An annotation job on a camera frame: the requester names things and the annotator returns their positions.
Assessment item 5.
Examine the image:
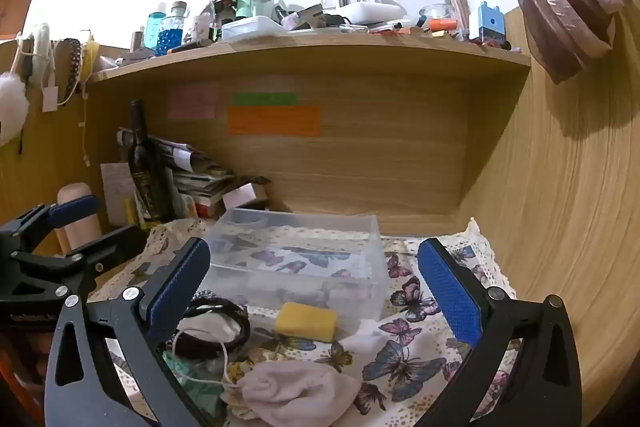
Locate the pink sticky note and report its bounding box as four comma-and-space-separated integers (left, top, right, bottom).
168, 84, 218, 122

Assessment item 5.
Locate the white note paper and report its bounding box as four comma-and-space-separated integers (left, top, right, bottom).
100, 162, 138, 228

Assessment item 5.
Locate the wooden shelf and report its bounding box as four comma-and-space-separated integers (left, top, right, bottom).
87, 29, 532, 82

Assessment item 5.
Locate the white fluffy puff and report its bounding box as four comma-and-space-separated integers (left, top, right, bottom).
0, 74, 31, 145

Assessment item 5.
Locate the clear jar of sticks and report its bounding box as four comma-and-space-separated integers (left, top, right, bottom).
441, 0, 473, 28

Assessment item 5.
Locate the stack of magazines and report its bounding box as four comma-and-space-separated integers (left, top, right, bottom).
117, 129, 271, 219

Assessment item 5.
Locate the flat white box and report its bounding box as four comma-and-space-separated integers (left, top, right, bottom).
325, 2, 406, 25

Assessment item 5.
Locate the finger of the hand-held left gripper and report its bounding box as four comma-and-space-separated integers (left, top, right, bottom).
0, 195, 100, 253
60, 225, 150, 303

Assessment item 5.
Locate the green striped sock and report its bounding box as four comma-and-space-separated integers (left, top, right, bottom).
162, 352, 226, 413

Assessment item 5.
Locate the beige cylinder bottle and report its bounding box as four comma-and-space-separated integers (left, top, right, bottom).
56, 182, 103, 255

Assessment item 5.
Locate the yellow sponge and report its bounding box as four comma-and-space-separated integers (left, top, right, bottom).
274, 302, 339, 343

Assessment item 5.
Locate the orange sticky note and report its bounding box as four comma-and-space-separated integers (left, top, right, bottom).
228, 106, 322, 138

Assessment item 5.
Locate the butterfly print tablecloth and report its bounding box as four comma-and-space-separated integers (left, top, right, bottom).
87, 217, 521, 427

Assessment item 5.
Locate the glass bottle with blue liquid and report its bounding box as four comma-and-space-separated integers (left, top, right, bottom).
157, 2, 190, 56

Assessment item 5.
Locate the light blue plastic bottle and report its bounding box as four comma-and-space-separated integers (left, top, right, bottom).
146, 2, 168, 50

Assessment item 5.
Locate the black lace headband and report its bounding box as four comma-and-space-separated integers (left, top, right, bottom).
62, 38, 83, 95

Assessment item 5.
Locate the small white pink box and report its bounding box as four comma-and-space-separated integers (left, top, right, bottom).
222, 183, 268, 212

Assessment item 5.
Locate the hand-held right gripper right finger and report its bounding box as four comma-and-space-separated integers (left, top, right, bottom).
415, 237, 583, 427

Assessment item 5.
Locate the black braided hair band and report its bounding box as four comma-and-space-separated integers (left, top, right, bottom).
170, 297, 251, 360

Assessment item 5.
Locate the short glass jar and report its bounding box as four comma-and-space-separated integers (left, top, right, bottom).
419, 4, 455, 28

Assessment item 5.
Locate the blue rectangular box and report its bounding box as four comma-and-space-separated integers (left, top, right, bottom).
476, 2, 506, 42

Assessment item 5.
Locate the white face mask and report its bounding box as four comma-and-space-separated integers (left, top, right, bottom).
172, 314, 241, 388

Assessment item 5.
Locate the white sock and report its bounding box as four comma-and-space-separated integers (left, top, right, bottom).
220, 359, 362, 427

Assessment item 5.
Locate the clear plastic storage box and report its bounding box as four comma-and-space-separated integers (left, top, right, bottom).
202, 208, 391, 323

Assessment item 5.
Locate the white lidded plastic container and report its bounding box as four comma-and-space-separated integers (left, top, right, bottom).
221, 16, 283, 42

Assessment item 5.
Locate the dark wine bottle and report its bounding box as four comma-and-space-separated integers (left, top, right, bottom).
127, 99, 176, 225

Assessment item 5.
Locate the yellow hanging item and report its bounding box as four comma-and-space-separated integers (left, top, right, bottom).
80, 32, 96, 82

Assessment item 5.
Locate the green sticky note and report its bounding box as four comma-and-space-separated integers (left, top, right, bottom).
232, 93, 298, 106

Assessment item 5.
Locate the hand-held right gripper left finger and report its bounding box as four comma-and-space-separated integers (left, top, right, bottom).
44, 237, 231, 427

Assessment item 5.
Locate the white round powder puff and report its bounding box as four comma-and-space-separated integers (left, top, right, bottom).
31, 23, 53, 82

